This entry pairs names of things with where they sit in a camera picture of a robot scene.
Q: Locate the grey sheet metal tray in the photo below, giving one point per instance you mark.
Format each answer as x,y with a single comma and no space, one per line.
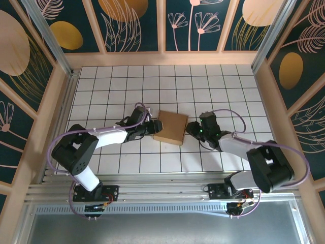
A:
162,228

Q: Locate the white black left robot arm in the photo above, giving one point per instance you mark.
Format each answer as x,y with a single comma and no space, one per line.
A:
76,152

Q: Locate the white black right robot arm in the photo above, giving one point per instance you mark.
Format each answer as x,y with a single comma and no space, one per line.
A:
269,165

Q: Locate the brown cardboard box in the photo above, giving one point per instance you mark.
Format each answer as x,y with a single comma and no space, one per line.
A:
171,127

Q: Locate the small controller circuit board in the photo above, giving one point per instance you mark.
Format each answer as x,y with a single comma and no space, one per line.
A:
236,206
94,208

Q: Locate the aluminium corner post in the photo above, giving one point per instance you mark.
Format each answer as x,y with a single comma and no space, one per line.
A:
269,38
50,43

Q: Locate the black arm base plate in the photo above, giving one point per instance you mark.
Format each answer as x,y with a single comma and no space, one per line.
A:
111,193
215,191

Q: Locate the aluminium table side rail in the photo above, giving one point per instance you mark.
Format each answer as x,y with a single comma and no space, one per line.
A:
64,101

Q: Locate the aluminium mounting rail frame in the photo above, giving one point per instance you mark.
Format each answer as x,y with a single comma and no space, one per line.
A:
157,188

